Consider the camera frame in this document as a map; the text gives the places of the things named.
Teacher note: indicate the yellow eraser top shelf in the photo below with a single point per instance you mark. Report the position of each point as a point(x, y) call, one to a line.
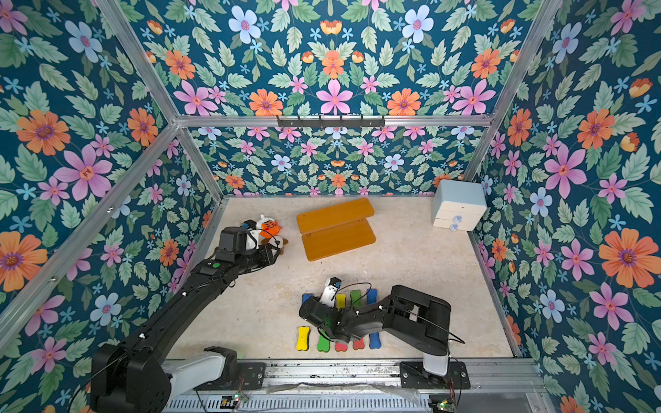
point(303, 335)

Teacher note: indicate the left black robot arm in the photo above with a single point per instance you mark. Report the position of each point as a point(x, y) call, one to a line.
point(131, 376)

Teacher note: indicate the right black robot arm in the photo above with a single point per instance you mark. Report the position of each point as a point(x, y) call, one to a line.
point(416, 318)

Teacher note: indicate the yellow eraser bottom shelf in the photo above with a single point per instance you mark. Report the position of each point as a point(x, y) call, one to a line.
point(341, 301)

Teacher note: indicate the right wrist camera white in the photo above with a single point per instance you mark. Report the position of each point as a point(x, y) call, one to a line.
point(328, 296)

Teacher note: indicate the wooden two-tier shelf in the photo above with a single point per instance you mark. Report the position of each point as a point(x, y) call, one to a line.
point(336, 229)

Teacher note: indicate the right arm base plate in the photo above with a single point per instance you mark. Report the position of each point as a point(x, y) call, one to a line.
point(414, 376)

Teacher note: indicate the orange plush pouch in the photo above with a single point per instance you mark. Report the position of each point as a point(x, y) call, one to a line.
point(268, 227)

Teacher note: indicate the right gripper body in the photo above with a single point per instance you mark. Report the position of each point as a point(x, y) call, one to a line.
point(314, 312)

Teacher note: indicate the black wall hook rack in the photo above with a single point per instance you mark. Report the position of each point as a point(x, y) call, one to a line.
point(321, 121)

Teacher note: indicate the green eraser top shelf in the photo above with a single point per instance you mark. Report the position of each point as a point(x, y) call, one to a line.
point(324, 345)

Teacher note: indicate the light blue drawer cabinet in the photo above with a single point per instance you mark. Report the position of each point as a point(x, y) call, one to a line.
point(458, 205)

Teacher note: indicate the green eraser shelf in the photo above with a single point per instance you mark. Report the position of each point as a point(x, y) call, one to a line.
point(356, 299)
point(324, 345)

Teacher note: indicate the red eraser top shelf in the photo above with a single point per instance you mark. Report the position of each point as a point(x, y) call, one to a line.
point(341, 347)
point(358, 345)

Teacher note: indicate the green eraser bottom shelf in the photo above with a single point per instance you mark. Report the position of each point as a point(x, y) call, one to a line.
point(356, 299)

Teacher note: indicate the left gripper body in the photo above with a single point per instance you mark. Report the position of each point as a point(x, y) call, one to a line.
point(254, 258)

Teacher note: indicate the blue eraser top shelf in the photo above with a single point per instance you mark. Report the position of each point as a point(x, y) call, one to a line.
point(374, 341)

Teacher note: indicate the yellow eraser shelf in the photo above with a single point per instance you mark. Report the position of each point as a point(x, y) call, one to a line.
point(341, 301)
point(303, 335)

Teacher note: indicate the aluminium front rail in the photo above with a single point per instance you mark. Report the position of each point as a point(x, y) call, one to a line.
point(367, 385)

